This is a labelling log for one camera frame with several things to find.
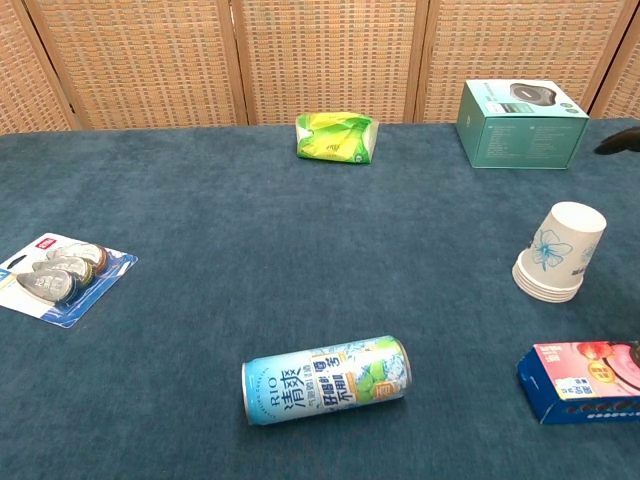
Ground light blue drink can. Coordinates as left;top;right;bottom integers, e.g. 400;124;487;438
241;334;414;427

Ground green yellow tissue pack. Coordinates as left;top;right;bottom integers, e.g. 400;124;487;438
294;112;380;166

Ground stack of white paper cups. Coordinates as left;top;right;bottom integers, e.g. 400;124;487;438
511;201;608;301

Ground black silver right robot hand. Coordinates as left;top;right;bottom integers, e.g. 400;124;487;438
594;126;640;156

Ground woven rattan folding screen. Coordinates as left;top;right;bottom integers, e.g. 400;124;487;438
0;0;640;134

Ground tape rolls blister pack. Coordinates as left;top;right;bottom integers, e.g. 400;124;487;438
0;232;140;330

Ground blue pink cookie box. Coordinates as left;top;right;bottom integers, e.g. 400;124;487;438
516;341;640;426

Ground teal product box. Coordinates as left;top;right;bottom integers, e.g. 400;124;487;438
455;79;591;170

